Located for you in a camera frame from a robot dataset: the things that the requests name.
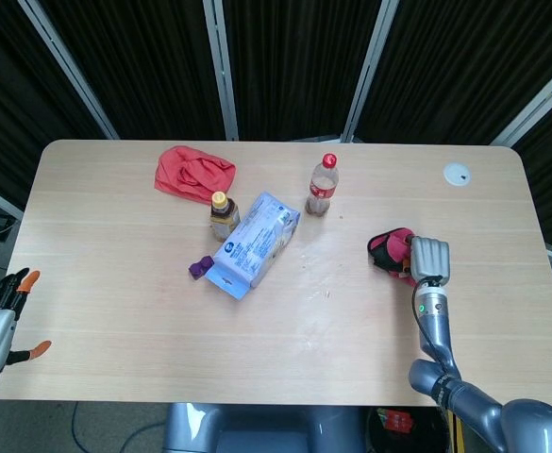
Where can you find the white metal frame post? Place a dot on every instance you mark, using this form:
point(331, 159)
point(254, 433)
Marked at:
point(221, 66)
point(370, 71)
point(535, 108)
point(68, 68)

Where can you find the orange red crumpled cloth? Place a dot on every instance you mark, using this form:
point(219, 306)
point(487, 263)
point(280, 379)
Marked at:
point(181, 174)

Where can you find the black pleated curtain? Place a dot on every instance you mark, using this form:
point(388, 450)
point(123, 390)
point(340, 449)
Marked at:
point(299, 61)
point(459, 61)
point(138, 61)
point(16, 94)

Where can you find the tea bottle yellow cap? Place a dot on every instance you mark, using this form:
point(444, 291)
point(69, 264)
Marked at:
point(221, 217)

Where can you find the purple toy block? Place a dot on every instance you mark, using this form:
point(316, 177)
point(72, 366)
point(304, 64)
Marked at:
point(199, 268)

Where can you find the blue tissue pack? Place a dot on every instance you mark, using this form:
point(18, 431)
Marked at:
point(252, 245)

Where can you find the cola bottle red cap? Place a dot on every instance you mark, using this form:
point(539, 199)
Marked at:
point(322, 186)

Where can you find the grey robot torso base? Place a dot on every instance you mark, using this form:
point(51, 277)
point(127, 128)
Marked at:
point(256, 429)

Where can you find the red black object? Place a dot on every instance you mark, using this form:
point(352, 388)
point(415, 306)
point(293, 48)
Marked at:
point(389, 247)

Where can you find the red package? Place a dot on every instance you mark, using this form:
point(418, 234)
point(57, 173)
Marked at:
point(394, 420)

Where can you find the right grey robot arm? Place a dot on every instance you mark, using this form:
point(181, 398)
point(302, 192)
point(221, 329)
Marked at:
point(445, 377)

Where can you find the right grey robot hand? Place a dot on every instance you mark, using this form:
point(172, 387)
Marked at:
point(429, 259)

